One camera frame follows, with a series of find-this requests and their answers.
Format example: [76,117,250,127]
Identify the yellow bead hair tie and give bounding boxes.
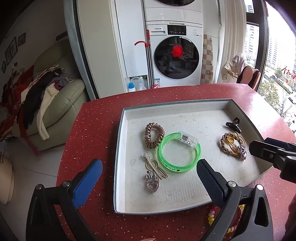
[223,135,247,157]

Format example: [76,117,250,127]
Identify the black hair claw clip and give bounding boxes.
[226,117,241,133]

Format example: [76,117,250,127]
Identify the pink yellow spiral bracelet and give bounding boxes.
[207,204,245,235]

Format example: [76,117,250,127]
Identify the green translucent bangle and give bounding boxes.
[157,132,202,173]

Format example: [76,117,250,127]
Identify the brown spiral hair tie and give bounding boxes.
[144,122,165,150]

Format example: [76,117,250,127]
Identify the person's left hand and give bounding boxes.
[140,237,156,241]

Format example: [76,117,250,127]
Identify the brown slipper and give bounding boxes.
[252,70,261,90]
[236,66,253,84]

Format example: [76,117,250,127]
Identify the beige bag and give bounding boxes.
[221,54,247,83]

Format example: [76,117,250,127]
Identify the checkered hanging cloth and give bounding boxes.
[201,34,214,84]

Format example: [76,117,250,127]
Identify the green leather sofa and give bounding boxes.
[12,40,88,154]

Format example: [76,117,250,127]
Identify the grey shallow tray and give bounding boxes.
[113,98,274,215]

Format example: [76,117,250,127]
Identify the pile of clothes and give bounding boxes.
[1,65,84,155]

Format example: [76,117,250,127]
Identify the white washing machine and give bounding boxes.
[147,21,203,87]

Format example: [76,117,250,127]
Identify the white detergent jug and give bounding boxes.
[130,76,144,91]

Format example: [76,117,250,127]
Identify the blue cap bottle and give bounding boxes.
[128,82,136,92]

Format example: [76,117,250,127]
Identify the white dryer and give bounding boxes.
[144,0,203,24]

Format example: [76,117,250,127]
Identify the white cabinet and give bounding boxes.
[76,1,148,98]

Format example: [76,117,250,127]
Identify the red handled mop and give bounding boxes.
[134,29,154,89]

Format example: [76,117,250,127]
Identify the wall picture frames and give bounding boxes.
[1,33,26,73]

